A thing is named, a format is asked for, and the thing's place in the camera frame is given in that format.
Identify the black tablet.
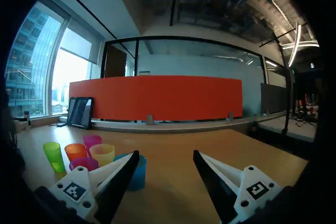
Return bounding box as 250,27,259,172
66,97,95,130

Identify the orange plastic cup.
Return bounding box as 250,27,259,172
64,143,88,162

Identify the red desk screen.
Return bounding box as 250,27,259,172
68,75,244,126

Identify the green plastic cup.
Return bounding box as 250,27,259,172
43,142,66,174

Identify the blue plastic cup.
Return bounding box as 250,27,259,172
113,153,147,192

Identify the pink plastic cup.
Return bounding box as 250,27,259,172
82,134,102,150

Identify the yellow plastic cup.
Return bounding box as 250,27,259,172
89,143,116,167

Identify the grey desk screen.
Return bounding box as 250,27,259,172
260,82,289,115

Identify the purple plastic cup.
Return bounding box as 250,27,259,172
69,157,100,172

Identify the black tripod stand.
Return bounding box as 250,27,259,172
273,33,296,135

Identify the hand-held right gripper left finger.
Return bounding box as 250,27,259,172
49,150,140,224

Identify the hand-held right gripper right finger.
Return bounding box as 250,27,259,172
193,150,284,224

